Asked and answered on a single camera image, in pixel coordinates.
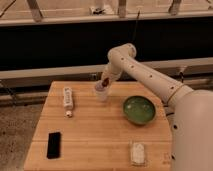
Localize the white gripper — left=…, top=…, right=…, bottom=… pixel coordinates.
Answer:
left=101, top=63, right=117, bottom=83

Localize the red pepper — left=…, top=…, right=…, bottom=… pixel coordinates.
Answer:
left=102, top=78, right=109, bottom=87

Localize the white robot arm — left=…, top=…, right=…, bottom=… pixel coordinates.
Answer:
left=101, top=43, right=213, bottom=171

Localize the white ceramic cup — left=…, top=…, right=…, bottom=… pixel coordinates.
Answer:
left=94, top=81, right=108, bottom=102

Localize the green ceramic bowl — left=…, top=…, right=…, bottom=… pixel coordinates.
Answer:
left=123, top=96, right=156, bottom=125

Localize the white toothpaste tube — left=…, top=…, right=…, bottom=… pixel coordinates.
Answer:
left=63, top=87, right=74, bottom=117

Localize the black rectangular block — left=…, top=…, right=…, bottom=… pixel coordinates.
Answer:
left=47, top=132, right=61, bottom=159

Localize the black cable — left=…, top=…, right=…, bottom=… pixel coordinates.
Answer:
left=131, top=9, right=141, bottom=45

